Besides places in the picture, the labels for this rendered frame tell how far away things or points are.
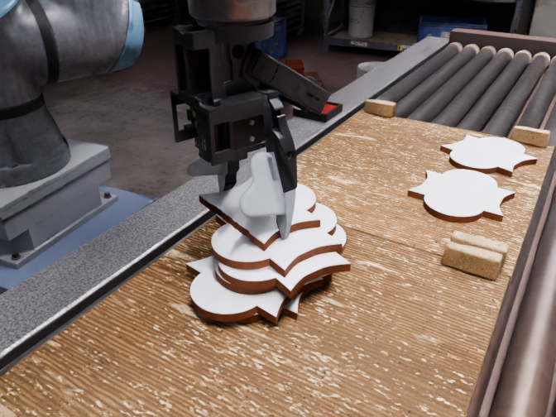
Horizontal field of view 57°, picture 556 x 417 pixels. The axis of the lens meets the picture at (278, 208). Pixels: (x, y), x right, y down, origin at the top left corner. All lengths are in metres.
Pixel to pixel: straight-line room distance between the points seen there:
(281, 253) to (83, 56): 0.40
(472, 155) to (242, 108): 0.49
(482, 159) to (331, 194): 0.26
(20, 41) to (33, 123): 0.10
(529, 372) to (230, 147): 0.34
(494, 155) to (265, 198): 0.48
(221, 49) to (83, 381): 0.30
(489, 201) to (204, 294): 0.40
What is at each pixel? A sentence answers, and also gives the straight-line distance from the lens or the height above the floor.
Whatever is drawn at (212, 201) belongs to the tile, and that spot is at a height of 1.00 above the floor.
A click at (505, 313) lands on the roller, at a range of 0.60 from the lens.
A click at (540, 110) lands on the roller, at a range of 1.21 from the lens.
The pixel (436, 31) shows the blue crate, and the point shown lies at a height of 0.28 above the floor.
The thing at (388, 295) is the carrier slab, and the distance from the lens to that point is 0.54.
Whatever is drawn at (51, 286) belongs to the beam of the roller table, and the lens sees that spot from 0.63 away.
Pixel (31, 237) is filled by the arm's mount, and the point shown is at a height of 0.90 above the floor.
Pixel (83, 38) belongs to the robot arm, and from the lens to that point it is 0.75.
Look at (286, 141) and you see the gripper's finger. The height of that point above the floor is 1.09.
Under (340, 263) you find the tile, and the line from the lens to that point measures 0.50.
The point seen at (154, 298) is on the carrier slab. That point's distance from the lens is 0.54.
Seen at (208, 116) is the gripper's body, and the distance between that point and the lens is 0.44.
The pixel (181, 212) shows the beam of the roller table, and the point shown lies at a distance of 0.72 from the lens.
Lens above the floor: 1.28
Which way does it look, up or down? 30 degrees down
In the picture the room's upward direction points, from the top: straight up
